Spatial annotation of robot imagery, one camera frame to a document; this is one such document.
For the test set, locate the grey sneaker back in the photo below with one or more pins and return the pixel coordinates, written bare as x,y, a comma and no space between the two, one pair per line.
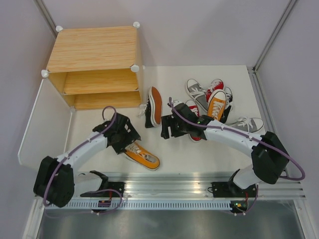
197,93

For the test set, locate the wooden two-shelf shoe cabinet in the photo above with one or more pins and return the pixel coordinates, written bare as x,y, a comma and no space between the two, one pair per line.
95,67

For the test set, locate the grey sneaker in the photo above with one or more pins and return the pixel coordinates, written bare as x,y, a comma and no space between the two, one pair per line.
197,93
247,124

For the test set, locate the red sneaker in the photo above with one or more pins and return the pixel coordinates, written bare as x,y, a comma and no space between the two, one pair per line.
216,84
194,108

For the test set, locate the aluminium frame post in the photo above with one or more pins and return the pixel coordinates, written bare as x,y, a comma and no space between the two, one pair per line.
47,16
266,76

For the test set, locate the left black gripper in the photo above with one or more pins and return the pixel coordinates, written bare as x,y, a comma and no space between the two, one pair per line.
131,136

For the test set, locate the left aluminium frame post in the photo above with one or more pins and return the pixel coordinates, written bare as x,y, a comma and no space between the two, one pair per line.
47,16

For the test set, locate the red sneaker back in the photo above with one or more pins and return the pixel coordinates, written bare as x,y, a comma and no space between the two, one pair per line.
216,84

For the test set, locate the right aluminium frame post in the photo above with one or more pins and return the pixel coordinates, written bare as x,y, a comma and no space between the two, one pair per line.
266,76

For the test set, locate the black sneaker back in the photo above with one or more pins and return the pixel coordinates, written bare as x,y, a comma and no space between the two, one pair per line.
229,105

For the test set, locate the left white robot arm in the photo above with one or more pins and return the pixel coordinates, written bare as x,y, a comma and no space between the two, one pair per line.
58,179

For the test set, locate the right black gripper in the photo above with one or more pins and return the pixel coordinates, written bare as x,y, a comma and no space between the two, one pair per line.
168,121

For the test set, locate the grey sneaker right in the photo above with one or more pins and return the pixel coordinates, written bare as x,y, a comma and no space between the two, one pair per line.
247,124

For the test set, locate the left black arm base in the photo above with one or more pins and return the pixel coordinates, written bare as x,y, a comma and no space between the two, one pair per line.
110,196

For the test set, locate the black sneaker orange sole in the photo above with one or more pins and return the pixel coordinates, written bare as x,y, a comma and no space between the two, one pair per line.
152,110

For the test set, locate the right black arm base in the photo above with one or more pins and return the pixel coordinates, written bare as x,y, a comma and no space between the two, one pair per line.
242,200

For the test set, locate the red sneaker front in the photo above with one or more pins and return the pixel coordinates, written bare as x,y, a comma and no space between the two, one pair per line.
194,108

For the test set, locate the aluminium mounting rail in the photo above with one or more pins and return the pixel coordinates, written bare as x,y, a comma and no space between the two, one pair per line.
193,186

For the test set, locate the white slotted cable duct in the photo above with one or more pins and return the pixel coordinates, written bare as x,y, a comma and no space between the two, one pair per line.
149,205

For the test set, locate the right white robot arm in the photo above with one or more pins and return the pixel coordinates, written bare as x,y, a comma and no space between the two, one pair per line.
268,156

